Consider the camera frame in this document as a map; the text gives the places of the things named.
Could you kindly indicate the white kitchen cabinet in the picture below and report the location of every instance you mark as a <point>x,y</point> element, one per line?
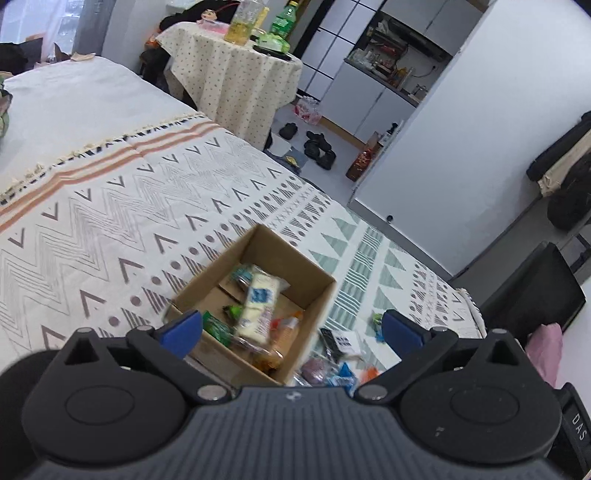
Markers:
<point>364,101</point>

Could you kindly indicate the black white snack packet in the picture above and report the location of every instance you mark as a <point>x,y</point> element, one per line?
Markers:
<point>341,344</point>

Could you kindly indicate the round table with dotted tablecloth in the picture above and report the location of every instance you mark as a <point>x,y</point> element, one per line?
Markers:
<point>231,83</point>

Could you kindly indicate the tiny green candy packet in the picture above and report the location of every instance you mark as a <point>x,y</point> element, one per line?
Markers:
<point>376,318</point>

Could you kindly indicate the white bread packet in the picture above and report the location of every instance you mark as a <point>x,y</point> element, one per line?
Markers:
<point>256,304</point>

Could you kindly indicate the black upright panel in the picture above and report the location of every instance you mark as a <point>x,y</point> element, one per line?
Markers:
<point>531,290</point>

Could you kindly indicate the small green snack packet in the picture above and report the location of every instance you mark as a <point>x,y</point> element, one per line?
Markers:
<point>232,312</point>

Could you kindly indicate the red brown floor bottle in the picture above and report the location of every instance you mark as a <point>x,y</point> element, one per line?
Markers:
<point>362,161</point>

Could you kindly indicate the long orange snack packet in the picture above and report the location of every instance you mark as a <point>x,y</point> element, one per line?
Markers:
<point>281,337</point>

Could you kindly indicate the black flat case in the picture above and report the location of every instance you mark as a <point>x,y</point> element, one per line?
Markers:
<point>282,57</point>

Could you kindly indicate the pink wrapped bottle pack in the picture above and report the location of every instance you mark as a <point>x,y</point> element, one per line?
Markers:
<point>307,110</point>

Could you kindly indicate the black grid sliding door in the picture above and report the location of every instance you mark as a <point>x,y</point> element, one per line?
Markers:
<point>332,41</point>

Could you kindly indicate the black slipper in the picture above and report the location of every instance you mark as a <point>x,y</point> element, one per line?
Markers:
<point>288,130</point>
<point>311,149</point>
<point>327,159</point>
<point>317,136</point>

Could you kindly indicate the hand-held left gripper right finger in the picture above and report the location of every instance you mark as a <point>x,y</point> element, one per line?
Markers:
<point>402,332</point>

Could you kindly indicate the purple snack packet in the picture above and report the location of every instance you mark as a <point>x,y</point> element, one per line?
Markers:
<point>314,369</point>

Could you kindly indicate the grey blue floor cloth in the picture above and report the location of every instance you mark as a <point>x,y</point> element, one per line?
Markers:
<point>290,159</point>

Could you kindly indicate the pink pillow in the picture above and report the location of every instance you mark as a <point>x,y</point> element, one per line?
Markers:
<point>545,350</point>

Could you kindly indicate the small cartoon doll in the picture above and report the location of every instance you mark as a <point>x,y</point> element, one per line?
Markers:
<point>210,15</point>

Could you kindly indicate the white bedsheet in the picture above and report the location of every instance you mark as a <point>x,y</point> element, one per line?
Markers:
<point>83,106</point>

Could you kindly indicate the green soda bottle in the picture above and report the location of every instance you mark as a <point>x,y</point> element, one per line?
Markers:
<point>282,23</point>

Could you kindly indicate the green tissue pack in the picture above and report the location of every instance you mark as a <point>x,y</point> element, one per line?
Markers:
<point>272,42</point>

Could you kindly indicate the large green snack packet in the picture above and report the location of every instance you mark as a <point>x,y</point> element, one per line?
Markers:
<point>217,327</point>

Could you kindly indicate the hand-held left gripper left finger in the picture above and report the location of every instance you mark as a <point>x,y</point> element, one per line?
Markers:
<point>184,330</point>

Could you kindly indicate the black spray bottle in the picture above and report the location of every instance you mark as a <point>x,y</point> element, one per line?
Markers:
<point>394,130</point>

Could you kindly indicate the pink plastic box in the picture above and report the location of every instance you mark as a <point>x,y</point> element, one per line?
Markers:
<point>217,28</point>

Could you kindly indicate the kitchen dish rack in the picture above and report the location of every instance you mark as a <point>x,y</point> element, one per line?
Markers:
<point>385,50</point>

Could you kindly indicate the brown cardboard box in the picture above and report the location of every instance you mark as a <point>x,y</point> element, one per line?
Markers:
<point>311,332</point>

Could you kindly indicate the black clothing pile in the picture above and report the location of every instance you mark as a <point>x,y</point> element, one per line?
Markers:
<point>152,60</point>

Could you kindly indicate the small blue snack packet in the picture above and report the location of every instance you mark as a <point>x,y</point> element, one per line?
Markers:
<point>344,374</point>

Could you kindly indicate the clear bottle of yellow liquid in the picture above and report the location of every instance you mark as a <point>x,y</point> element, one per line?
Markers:
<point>244,27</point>

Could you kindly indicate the hanging beige coat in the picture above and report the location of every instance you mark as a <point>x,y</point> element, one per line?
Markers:
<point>561,173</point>

